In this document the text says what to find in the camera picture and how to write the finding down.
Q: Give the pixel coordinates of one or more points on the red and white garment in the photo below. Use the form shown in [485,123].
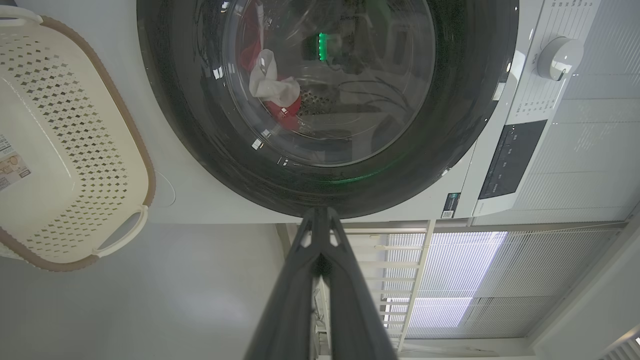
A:
[270,85]

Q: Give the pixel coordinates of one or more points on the white round control knob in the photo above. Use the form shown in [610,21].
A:
[559,57]

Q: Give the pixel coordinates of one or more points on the white metal railing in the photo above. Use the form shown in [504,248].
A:
[415,280]

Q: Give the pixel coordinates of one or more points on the black round washer door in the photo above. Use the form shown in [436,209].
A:
[210,140]

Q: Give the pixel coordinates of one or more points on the cream perforated laundry basket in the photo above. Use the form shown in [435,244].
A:
[55,150]

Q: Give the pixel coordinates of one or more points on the white front-load washing machine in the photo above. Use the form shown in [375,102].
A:
[200,200]

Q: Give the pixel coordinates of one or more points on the black appliance display panel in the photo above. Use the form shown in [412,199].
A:
[512,160]

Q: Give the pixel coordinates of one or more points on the black QR code sticker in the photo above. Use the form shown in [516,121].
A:
[450,206]

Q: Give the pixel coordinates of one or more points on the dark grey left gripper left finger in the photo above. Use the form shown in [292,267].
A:
[290,310]

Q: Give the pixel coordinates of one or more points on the white window blinds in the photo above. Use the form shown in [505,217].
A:
[500,280]

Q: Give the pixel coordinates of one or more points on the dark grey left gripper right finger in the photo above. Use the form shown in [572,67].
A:
[355,320]

